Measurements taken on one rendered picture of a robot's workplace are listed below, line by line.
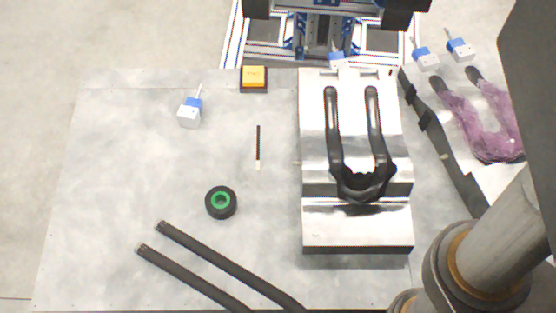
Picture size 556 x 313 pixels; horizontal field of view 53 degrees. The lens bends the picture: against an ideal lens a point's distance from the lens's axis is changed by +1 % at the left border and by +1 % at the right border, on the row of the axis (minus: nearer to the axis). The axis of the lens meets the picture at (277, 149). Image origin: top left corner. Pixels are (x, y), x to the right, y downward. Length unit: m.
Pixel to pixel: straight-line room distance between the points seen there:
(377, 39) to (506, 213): 2.10
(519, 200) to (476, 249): 0.10
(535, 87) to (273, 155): 1.18
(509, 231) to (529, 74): 0.17
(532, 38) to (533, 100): 0.03
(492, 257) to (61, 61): 2.54
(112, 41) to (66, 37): 0.23
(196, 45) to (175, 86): 1.17
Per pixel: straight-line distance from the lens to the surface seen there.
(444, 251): 0.59
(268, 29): 2.53
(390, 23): 1.84
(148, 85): 1.63
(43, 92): 2.78
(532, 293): 0.61
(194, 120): 1.48
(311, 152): 1.33
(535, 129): 0.32
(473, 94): 1.56
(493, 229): 0.49
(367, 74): 1.55
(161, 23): 2.90
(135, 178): 1.48
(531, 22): 0.33
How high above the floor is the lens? 2.07
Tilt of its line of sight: 60 degrees down
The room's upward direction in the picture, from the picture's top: straight up
